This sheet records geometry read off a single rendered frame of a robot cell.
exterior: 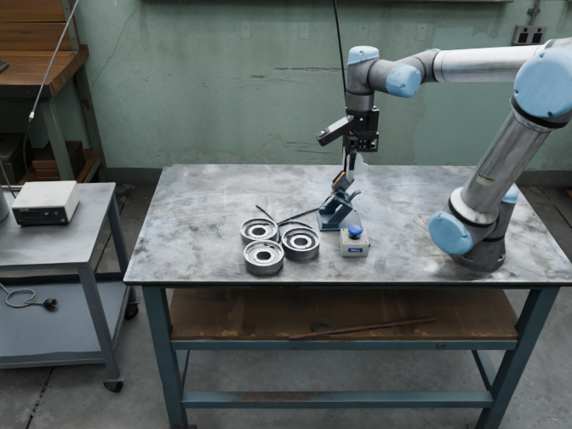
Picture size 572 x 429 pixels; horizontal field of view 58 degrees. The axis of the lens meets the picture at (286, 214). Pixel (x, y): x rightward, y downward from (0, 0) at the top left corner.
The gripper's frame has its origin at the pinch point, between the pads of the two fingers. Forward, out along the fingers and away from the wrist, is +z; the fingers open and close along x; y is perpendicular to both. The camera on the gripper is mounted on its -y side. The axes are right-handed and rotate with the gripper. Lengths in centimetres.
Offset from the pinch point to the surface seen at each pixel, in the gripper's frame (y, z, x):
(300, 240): -14.4, 14.8, -8.6
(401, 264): 11.6, 17.6, -19.6
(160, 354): -56, 50, -12
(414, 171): 32.0, 12.6, 27.0
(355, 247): -0.4, 13.8, -15.5
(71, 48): -106, -7, 150
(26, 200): -99, 17, 31
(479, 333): 38, 43, -23
